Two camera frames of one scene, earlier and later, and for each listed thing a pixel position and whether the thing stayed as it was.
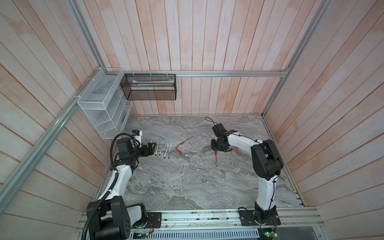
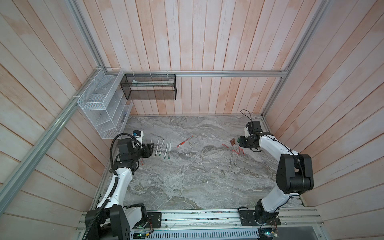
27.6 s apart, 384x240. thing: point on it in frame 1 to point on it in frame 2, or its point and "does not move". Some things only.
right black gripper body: x=215 y=145 to x=245 y=142
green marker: x=166 y=150 does not move
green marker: x=170 y=150 does not move
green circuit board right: x=267 y=234 does not move
